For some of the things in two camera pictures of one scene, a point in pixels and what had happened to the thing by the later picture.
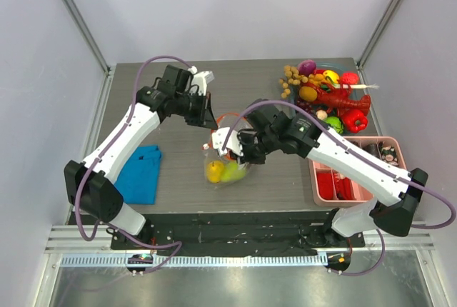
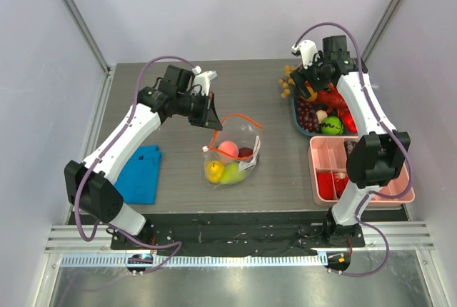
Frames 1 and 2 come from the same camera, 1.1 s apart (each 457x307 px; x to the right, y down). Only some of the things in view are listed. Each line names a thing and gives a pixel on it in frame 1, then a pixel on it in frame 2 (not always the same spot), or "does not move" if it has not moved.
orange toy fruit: [308, 93] does not move
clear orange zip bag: [221, 169] does not move
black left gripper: [208, 120] does not move
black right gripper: [248, 146] -> [303, 86]
